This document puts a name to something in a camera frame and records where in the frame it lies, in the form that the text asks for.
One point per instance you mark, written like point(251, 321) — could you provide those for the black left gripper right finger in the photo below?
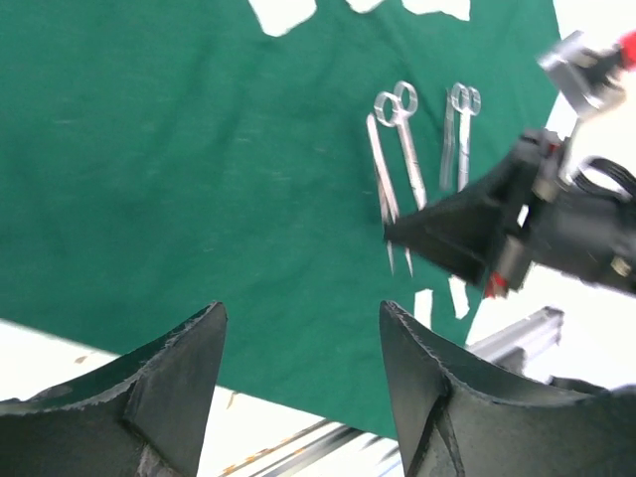
point(456, 414)

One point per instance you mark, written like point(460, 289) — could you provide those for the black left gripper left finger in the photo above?
point(143, 414)

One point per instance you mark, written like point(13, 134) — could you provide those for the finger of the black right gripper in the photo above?
point(462, 233)

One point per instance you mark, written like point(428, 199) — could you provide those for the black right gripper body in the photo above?
point(584, 228)

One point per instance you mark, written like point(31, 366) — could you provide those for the white strip packet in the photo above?
point(422, 307)
point(458, 292)

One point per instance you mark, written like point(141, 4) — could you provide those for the silver hemostat forceps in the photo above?
point(462, 103)

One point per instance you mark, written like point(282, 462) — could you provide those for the small silver scissors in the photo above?
point(393, 109)

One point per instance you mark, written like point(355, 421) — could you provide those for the green surgical cloth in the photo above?
point(157, 156)

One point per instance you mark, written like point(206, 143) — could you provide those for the white gauze pad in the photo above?
point(285, 12)
point(458, 9)
point(364, 6)

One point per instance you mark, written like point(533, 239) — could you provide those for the aluminium table frame rail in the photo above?
point(328, 448)

